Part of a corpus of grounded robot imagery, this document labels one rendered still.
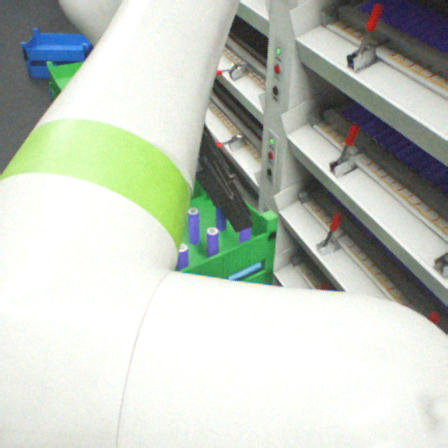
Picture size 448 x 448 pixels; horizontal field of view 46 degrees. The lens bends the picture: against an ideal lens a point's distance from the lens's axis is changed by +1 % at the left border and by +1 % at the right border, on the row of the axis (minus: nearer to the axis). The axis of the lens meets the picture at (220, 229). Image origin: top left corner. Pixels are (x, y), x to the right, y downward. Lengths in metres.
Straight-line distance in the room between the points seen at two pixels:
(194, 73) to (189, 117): 0.04
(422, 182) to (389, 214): 0.07
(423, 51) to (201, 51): 0.48
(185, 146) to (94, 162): 0.07
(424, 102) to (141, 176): 0.54
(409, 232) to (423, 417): 0.63
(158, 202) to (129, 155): 0.03
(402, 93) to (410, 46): 0.08
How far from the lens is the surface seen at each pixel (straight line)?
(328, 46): 0.93
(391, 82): 0.82
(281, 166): 1.10
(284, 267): 1.29
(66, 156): 0.30
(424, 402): 0.22
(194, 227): 0.83
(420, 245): 0.83
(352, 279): 1.02
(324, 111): 1.05
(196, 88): 0.38
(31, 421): 0.24
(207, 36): 0.42
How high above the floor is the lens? 1.05
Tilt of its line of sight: 40 degrees down
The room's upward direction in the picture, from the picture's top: straight up
